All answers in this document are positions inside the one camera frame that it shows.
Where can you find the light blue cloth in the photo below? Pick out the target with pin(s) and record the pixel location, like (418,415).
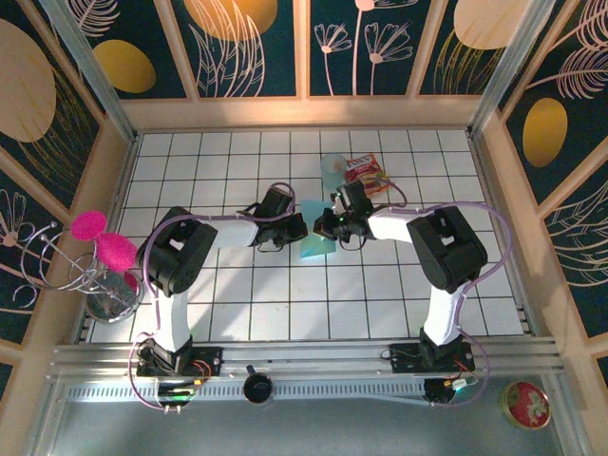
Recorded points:
(316,247)

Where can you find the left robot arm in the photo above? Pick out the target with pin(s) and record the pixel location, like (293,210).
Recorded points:
(176,256)

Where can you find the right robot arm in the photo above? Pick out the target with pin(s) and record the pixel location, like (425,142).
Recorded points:
(446,247)

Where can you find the translucent teal plastic cup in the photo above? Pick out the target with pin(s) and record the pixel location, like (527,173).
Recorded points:
(333,171)

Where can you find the red snack packet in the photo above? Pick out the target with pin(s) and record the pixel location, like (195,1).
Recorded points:
(373,173)

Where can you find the black round knob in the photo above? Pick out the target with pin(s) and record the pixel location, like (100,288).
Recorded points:
(258,387)

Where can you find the perforated metal strip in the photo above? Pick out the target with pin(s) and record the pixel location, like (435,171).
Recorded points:
(309,392)

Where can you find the pink fuzzy toy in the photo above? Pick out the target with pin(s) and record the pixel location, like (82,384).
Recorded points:
(116,249)

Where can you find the small electronics board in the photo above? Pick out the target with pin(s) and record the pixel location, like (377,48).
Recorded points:
(180,392)
(456,384)

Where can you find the red round tin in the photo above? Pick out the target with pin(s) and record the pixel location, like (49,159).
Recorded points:
(526,406)

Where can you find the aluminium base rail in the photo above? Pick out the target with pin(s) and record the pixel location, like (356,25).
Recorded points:
(309,356)

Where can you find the aluminium frame post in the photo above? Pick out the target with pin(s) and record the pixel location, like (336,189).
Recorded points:
(87,62)
(507,62)

